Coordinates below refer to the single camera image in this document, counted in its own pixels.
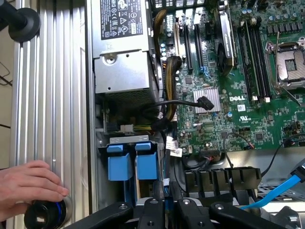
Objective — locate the green RAM stick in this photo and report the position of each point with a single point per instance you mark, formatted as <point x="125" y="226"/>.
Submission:
<point x="249" y="62"/>

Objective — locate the grey disk bay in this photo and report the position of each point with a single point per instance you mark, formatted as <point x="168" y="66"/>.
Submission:
<point x="128" y="138"/>

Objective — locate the black RAM slot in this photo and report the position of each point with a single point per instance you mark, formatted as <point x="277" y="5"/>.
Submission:
<point x="264" y="62"/>
<point x="258" y="66"/>

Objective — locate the person's left hand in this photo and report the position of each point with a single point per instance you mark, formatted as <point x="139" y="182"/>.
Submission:
<point x="28" y="186"/>

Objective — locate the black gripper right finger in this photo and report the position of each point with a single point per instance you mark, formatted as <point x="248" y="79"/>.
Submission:
<point x="188" y="214"/>

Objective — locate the green Dell motherboard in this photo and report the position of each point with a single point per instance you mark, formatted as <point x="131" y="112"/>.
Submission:
<point x="238" y="124"/>

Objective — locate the blue disk carrier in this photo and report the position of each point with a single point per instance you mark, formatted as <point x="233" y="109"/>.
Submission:
<point x="119" y="167"/>

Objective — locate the black round stand foot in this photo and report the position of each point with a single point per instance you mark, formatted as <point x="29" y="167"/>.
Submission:
<point x="26" y="23"/>

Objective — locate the grey open PC case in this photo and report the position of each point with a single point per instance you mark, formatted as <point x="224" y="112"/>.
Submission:
<point x="250" y="157"/>

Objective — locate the black plastic fan shroud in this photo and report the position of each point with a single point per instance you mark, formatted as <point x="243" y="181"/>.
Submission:
<point x="221" y="176"/>

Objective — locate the silver chipset heatsink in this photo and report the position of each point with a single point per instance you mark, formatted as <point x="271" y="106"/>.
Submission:
<point x="209" y="91"/>

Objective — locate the beige expansion slot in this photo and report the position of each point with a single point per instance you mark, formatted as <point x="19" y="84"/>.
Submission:
<point x="176" y="40"/>

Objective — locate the silver power supply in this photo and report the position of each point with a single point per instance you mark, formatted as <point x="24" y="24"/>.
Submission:
<point x="119" y="71"/>

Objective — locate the silver drive cage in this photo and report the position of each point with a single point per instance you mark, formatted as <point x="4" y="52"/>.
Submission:
<point x="281" y="214"/>

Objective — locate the black graphics card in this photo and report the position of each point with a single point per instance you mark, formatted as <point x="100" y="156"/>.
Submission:
<point x="225" y="47"/>

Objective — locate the thin metal locking lever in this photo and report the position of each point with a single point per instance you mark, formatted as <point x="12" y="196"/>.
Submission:
<point x="277" y="59"/>
<point x="290" y="96"/>

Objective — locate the CPU socket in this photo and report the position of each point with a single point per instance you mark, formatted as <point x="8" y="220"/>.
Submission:
<point x="290" y="64"/>

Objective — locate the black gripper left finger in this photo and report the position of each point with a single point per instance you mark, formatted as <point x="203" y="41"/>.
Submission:
<point x="152" y="214"/>

